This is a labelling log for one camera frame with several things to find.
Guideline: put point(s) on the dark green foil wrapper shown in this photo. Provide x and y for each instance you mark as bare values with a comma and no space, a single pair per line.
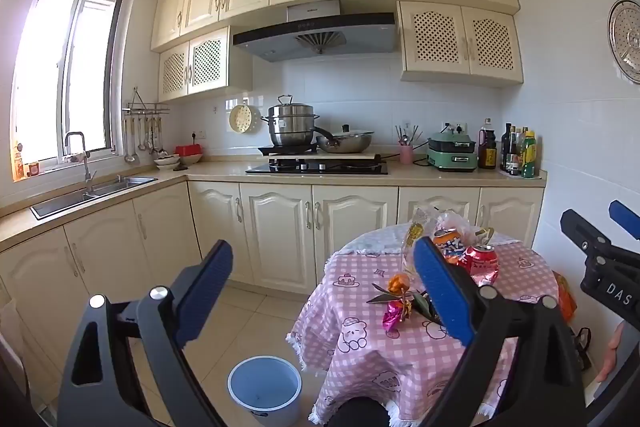
381,296
424,307

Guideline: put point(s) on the pink checkered tablecloth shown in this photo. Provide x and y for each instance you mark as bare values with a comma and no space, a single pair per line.
360,322

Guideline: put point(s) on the slim oil bottle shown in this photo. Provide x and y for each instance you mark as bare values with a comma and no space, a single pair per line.
518,149

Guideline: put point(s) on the red soda can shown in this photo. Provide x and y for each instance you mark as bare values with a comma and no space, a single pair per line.
480,264

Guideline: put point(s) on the magenta foil wrapper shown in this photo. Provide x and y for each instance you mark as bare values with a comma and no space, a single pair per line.
395,314

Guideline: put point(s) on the kitchen window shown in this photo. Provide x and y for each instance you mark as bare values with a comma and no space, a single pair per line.
50,72

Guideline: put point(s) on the grey range hood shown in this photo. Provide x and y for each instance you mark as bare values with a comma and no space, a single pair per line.
320,37

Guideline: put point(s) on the white wall socket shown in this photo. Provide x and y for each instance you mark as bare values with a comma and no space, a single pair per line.
198,136

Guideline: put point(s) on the clear plastic bag with barcode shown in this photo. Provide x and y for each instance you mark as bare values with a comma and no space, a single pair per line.
417,227

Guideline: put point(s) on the tall dark glass bottle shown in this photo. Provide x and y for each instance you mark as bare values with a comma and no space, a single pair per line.
507,147

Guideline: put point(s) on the red plastic box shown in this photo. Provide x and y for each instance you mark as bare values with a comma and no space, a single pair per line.
189,150

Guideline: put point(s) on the bundle of chopsticks and spoons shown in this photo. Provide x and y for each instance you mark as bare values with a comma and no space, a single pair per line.
404,136

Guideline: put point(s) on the pale blue trash bin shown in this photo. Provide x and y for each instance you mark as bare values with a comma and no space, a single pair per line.
265,387

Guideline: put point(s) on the orange seasoning bottle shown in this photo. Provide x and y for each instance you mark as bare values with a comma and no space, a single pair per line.
18,164

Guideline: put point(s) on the row of hanging kitchen utensils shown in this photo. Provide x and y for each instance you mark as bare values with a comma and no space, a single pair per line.
131,142

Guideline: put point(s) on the pink utensil holder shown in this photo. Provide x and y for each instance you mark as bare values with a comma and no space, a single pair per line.
406,155

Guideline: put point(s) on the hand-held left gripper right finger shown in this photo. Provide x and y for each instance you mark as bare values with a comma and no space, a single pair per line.
440,287

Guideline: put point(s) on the person's right hand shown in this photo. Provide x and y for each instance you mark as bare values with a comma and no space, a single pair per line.
612,352

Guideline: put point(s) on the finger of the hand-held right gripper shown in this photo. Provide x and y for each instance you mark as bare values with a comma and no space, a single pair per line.
580,232
625,217

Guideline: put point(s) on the stack of white bowls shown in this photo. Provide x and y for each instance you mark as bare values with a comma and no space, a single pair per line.
166,162

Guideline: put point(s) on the stainless steel steamer pot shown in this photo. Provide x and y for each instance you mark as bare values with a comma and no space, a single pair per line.
290,122

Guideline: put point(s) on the metal wok with lid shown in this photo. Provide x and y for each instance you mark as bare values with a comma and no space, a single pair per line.
347,142

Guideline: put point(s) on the black gas stove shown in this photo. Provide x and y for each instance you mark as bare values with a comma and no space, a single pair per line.
310,168

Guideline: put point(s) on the green electric cooker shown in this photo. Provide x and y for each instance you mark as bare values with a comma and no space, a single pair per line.
452,152

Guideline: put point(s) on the crushed orange soda can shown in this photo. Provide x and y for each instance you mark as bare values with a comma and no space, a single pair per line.
446,244

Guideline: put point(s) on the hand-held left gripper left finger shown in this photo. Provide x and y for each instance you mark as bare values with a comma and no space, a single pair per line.
205,287

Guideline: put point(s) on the orange foil wrapper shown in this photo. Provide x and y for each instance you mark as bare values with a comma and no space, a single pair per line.
398,284

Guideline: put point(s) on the wide cream lattice cabinet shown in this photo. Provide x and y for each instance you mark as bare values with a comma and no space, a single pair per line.
460,39

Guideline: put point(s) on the pale yellow perforated tray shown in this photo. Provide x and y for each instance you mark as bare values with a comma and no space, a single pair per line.
242,119

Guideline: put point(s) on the wooden cutting board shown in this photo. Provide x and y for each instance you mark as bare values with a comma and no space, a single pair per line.
372,156

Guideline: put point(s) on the cream base cabinets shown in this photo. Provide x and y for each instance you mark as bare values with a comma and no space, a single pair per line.
280,232

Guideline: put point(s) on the chrome sink faucet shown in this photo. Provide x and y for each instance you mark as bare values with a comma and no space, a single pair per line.
85,167

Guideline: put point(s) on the metal wall utensil rack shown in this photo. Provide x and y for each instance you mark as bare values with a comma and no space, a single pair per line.
147,108

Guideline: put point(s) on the orange plastic bag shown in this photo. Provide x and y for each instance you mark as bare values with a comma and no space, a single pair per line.
565,297

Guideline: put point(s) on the small cream lattice cabinet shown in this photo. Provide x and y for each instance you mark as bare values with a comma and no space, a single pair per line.
205,59

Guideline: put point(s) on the stainless steel sink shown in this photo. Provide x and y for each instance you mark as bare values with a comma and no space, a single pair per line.
75,202

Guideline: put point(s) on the large dark sauce bottle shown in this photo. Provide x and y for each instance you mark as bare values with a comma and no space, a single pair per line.
487,149

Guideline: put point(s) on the small glass jar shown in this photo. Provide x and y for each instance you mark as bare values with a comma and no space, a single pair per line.
33,169

